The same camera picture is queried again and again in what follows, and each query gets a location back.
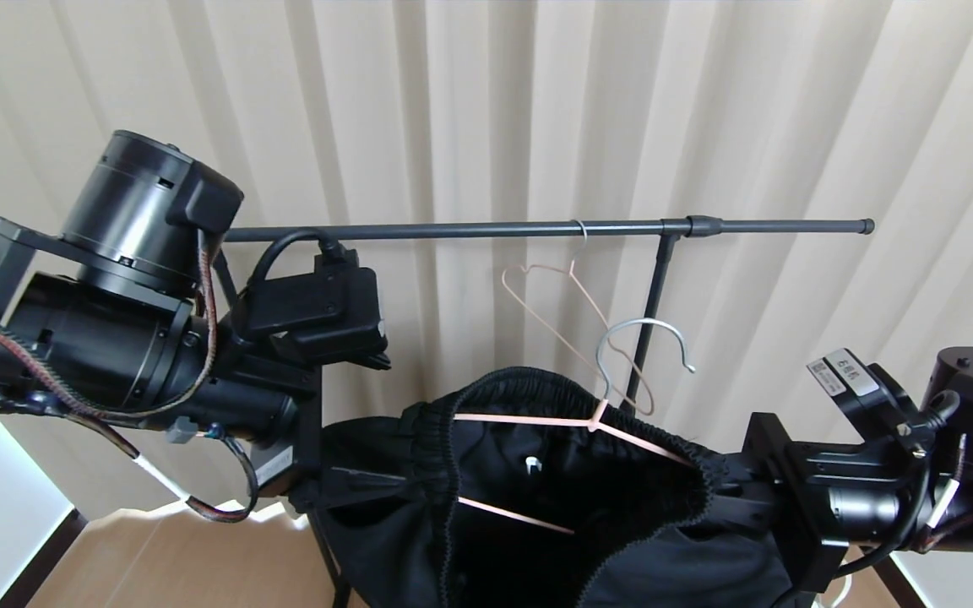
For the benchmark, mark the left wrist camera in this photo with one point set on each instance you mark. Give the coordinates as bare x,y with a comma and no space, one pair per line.
317,308

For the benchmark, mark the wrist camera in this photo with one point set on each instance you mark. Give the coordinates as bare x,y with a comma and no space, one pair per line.
867,397
317,308

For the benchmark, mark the beige curtain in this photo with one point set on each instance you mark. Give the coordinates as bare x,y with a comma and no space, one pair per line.
453,110

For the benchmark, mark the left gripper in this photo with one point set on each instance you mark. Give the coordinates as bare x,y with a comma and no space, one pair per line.
309,439

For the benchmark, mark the black shorts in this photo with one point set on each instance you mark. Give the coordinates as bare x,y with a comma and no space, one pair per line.
385,549

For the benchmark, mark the black clothes rack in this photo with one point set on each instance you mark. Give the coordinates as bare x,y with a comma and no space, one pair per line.
495,228

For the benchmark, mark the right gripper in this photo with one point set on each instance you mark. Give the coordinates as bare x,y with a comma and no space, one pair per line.
841,490

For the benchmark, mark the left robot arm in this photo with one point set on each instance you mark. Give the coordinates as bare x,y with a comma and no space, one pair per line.
98,346

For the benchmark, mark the pink clothes hanger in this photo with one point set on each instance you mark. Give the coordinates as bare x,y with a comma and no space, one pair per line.
537,420
575,295

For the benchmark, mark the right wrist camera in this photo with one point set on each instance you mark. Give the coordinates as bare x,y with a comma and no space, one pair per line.
867,397

